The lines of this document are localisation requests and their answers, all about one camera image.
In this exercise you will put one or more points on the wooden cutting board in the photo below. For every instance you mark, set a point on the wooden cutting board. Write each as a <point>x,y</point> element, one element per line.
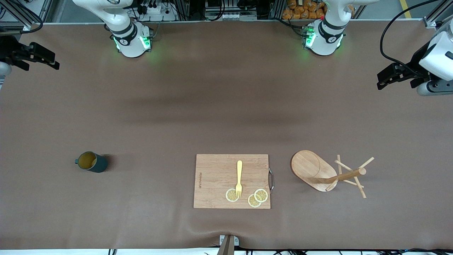
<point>216,177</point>

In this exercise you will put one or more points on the yellow plastic fork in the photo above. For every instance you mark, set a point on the yellow plastic fork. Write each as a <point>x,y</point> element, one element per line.
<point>239,170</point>

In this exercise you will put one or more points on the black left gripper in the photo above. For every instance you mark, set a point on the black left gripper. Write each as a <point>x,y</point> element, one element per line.
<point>414,64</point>

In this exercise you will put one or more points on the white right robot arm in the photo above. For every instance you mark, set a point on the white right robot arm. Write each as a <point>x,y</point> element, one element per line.
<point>131,42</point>

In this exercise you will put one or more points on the long white power strip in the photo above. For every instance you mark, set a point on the long white power strip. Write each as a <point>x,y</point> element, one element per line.
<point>230,16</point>

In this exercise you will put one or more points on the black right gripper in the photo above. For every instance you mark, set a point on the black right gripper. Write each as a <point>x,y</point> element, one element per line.
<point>7,48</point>

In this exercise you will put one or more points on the aluminium frame post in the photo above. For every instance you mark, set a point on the aluminium frame post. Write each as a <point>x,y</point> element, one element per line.
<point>431,22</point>
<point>44,9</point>

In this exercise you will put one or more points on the brown table cover mat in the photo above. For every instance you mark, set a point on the brown table cover mat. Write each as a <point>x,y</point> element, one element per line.
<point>106,212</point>

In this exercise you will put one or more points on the wooden mug tree rack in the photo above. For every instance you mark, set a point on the wooden mug tree rack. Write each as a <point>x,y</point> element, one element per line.
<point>311,170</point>

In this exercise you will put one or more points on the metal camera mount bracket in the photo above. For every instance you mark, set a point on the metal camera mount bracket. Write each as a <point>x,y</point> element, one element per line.
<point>226,248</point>

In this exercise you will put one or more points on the lemon slice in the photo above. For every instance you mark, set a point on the lemon slice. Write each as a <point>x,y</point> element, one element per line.
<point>252,202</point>
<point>230,196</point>
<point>262,195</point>

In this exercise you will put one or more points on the teal mug yellow inside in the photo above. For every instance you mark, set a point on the teal mug yellow inside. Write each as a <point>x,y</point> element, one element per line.
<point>95,163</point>

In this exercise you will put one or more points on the orange snack bag pile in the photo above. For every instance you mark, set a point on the orange snack bag pile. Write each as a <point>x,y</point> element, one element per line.
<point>293,14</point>

